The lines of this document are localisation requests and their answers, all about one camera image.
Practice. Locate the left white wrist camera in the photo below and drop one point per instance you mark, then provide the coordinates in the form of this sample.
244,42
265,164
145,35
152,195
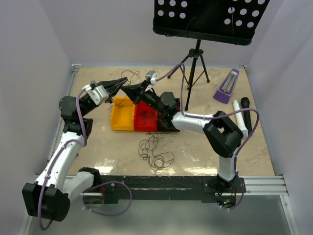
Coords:
97,93

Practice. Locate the black music stand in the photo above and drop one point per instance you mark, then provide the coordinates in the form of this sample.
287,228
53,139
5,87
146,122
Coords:
223,21

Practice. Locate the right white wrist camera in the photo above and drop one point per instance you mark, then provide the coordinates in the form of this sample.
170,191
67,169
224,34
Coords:
151,77

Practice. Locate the small brown cable clump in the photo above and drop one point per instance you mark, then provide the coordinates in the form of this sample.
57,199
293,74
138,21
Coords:
148,119

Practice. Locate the orange plastic bin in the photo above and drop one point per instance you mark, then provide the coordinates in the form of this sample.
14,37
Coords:
122,114

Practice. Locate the black plastic bin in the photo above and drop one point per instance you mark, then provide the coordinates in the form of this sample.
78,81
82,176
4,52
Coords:
165,117

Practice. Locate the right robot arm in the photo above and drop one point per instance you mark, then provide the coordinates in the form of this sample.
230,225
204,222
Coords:
222,133

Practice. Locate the red plastic bin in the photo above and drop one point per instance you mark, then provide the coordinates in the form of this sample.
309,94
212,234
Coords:
141,106

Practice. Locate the white microphone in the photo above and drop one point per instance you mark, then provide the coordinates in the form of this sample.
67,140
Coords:
240,119

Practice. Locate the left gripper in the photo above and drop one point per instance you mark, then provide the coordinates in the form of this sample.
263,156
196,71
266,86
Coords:
111,86

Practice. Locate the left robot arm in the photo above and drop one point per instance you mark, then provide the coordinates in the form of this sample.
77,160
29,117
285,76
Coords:
51,194

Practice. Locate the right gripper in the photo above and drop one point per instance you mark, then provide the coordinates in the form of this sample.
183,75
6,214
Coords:
134,92

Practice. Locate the aluminium frame rail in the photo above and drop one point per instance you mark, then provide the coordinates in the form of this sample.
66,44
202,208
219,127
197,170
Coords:
266,187

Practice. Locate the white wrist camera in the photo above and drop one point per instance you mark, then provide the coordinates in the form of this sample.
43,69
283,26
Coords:
151,77
97,93

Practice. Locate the black microphone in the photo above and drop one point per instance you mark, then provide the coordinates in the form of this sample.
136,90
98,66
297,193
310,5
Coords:
245,103

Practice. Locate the purple metronome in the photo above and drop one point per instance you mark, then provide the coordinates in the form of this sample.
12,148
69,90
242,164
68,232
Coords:
225,90

